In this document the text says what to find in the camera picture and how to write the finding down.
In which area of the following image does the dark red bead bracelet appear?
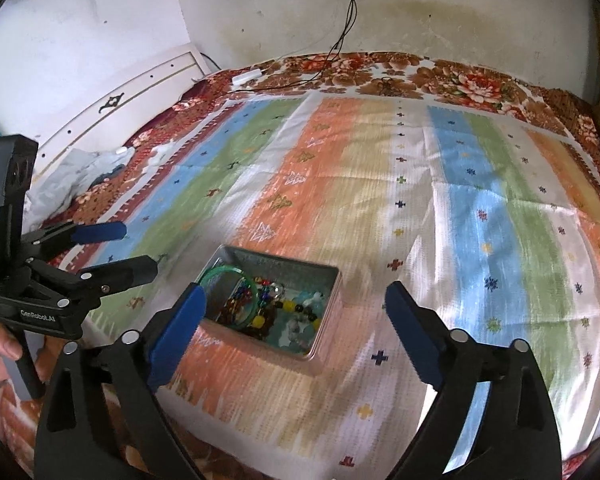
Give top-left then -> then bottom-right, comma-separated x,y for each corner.
214,299 -> 255,327

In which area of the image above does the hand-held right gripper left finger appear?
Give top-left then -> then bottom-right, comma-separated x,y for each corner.
35,282 -> 207,480

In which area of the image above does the multicoloured bead bracelet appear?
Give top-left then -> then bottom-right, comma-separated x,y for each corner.
230,280 -> 278,312

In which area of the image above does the light blue bead bracelet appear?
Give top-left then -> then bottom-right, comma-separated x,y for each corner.
276,287 -> 327,350

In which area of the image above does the yellow and brown bead bracelet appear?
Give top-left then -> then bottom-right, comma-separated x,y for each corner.
250,299 -> 326,337

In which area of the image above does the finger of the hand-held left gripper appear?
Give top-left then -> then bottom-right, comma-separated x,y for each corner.
22,221 -> 128,261
30,255 -> 159,307

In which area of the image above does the white pearl bracelet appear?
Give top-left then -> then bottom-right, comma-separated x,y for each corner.
272,284 -> 306,343

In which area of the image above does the black cable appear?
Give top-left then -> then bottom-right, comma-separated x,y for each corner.
230,0 -> 357,93
240,0 -> 362,92

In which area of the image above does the silver metal tin box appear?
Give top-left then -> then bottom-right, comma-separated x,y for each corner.
195,244 -> 342,362

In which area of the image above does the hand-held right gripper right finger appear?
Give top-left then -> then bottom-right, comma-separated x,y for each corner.
384,281 -> 563,480

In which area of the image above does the striped colourful blanket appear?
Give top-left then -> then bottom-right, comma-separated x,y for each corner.
80,92 -> 600,480

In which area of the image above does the green jade bangle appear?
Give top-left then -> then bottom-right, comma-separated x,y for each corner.
198,266 -> 262,332

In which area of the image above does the white headboard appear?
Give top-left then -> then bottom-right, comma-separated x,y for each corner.
30,42 -> 207,181

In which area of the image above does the grey crumpled cloth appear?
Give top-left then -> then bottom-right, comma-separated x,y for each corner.
25,149 -> 132,227

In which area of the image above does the brown floral bedsheet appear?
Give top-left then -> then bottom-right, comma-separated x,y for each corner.
0,52 -> 600,480

